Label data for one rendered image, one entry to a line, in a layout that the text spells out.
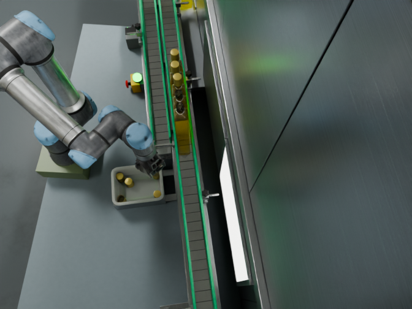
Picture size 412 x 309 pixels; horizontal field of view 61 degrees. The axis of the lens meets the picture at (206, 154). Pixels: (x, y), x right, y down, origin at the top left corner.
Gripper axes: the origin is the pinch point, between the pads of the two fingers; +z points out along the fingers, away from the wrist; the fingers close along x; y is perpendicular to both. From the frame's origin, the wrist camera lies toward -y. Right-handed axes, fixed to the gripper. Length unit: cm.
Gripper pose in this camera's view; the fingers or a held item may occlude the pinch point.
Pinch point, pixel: (149, 166)
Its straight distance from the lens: 140.9
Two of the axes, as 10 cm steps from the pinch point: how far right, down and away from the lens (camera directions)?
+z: -0.2, 3.6, 9.3
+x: 7.3, -6.3, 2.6
